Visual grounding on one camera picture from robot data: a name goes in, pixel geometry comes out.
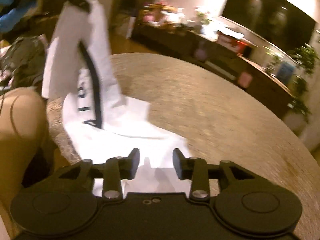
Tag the pink flower bouquet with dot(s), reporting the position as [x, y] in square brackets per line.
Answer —
[162, 15]

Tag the tan sofa armrest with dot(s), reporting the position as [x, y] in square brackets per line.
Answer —
[23, 129]

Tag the red and white box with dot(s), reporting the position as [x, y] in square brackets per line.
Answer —
[231, 43]

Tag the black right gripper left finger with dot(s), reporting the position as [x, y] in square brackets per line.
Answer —
[64, 202]

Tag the black television screen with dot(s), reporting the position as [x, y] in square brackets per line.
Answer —
[277, 21]

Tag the green potted plant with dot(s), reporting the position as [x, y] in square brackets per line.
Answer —
[306, 58]

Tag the dark wooden sideboard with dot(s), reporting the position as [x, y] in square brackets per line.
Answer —
[193, 48]

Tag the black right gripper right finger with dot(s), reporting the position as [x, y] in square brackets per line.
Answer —
[241, 200]

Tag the white t-shirt black collar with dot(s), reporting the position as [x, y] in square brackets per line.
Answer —
[100, 121]

